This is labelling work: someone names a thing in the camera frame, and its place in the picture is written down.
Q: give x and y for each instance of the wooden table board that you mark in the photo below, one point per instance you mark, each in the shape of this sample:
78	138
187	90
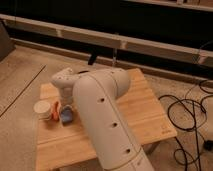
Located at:
59	146

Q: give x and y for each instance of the grey wall rail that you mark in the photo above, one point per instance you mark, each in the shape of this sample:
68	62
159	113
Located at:
152	48

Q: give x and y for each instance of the white paper cup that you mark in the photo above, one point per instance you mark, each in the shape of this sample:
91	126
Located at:
43	110

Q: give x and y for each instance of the dark box at left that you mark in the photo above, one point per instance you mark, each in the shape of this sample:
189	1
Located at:
6	44

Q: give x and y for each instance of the black table leg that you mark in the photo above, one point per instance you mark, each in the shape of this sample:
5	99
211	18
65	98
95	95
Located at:
92	58

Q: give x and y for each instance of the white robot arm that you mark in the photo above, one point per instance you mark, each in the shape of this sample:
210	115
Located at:
94	94

